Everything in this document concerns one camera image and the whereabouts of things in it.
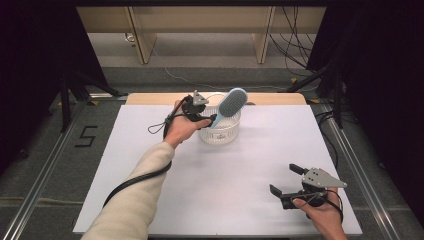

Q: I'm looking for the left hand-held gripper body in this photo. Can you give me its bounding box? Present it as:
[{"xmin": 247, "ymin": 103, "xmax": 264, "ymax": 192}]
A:
[{"xmin": 181, "ymin": 89, "xmax": 210, "ymax": 122}]

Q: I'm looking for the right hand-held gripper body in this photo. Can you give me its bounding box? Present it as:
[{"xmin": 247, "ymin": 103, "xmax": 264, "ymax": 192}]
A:
[{"xmin": 279, "ymin": 167, "xmax": 348, "ymax": 211}]

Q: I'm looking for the white plastic basket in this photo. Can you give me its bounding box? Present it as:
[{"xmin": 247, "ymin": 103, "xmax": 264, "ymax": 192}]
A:
[{"xmin": 197, "ymin": 93, "xmax": 242, "ymax": 145}]

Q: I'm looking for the light blue hairbrush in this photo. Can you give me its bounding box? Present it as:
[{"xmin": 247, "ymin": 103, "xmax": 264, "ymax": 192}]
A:
[{"xmin": 209, "ymin": 87, "xmax": 249, "ymax": 129}]

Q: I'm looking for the person's left hand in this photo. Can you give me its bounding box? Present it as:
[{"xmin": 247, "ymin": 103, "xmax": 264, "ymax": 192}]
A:
[{"xmin": 163, "ymin": 99, "xmax": 213, "ymax": 150}]

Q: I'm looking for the person's right hand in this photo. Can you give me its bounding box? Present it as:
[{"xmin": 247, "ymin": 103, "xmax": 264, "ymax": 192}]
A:
[{"xmin": 291, "ymin": 187, "xmax": 348, "ymax": 240}]

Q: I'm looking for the light wooden table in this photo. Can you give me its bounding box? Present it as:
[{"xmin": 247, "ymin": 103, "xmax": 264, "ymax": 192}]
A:
[{"xmin": 125, "ymin": 92, "xmax": 308, "ymax": 106}]

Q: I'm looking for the white table cover sheet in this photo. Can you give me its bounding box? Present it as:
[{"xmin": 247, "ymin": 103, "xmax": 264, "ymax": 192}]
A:
[{"xmin": 72, "ymin": 103, "xmax": 364, "ymax": 236}]

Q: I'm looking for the black metal stand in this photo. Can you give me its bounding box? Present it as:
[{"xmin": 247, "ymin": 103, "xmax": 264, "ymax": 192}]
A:
[
  {"xmin": 285, "ymin": 64, "xmax": 345, "ymax": 130},
  {"xmin": 59, "ymin": 68, "xmax": 129, "ymax": 134}
]

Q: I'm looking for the beige wooden desk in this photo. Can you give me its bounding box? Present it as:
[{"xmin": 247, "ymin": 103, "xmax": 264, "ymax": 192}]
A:
[{"xmin": 76, "ymin": 6, "xmax": 328, "ymax": 66}]

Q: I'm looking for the black curtain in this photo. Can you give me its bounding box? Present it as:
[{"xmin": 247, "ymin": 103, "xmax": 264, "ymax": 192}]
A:
[
  {"xmin": 0, "ymin": 0, "xmax": 109, "ymax": 176},
  {"xmin": 306, "ymin": 0, "xmax": 424, "ymax": 219}
]

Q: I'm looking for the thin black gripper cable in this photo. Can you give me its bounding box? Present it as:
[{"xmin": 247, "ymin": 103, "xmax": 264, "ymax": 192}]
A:
[{"xmin": 306, "ymin": 189, "xmax": 345, "ymax": 224}]

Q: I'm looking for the thin black strap loop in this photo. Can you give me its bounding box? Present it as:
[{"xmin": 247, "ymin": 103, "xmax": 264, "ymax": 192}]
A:
[{"xmin": 147, "ymin": 120, "xmax": 168, "ymax": 136}]

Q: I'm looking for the aluminium floor rail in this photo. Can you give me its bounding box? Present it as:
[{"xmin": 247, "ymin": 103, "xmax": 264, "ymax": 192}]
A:
[
  {"xmin": 2, "ymin": 99, "xmax": 88, "ymax": 240},
  {"xmin": 319, "ymin": 102, "xmax": 402, "ymax": 240}
]

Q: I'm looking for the thick black gripper cable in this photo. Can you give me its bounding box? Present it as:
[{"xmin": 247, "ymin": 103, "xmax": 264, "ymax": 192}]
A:
[{"xmin": 102, "ymin": 94, "xmax": 194, "ymax": 208}]

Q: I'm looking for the bundle of black cables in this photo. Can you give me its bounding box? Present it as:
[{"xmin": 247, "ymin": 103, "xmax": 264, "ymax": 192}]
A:
[{"xmin": 269, "ymin": 6, "xmax": 322, "ymax": 78}]

